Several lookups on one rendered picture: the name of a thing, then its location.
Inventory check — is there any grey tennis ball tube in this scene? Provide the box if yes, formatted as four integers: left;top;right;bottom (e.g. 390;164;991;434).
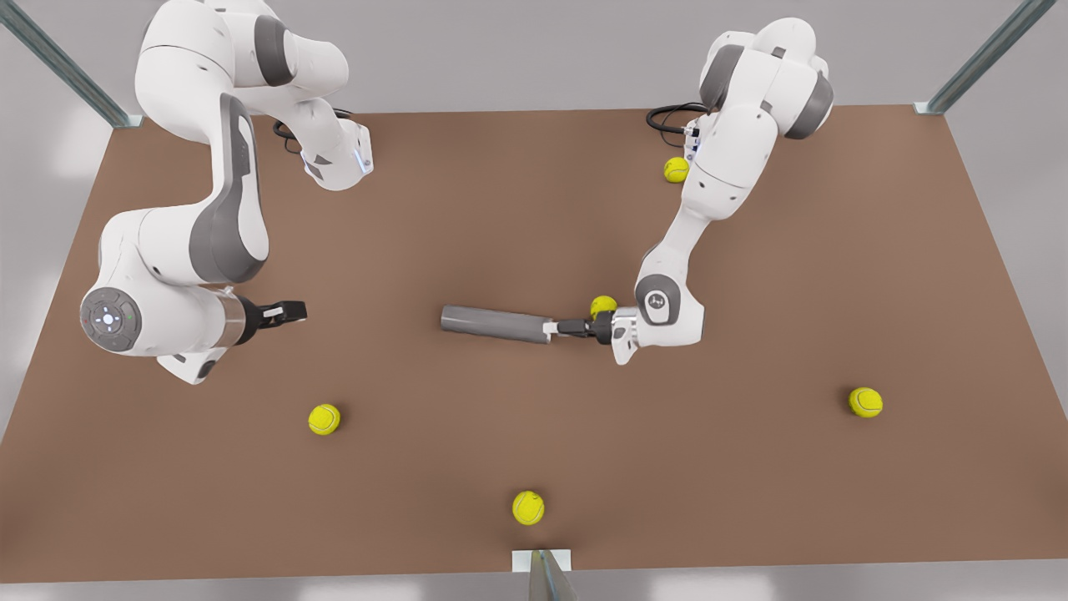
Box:
440;304;555;346

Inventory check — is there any black cable loop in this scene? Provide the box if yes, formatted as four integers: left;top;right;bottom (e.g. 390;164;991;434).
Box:
646;102;711;139
273;108;356;156

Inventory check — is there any silver frame post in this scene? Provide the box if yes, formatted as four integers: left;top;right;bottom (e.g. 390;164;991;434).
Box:
511;548;577;601
913;0;1057;116
0;0;144;129

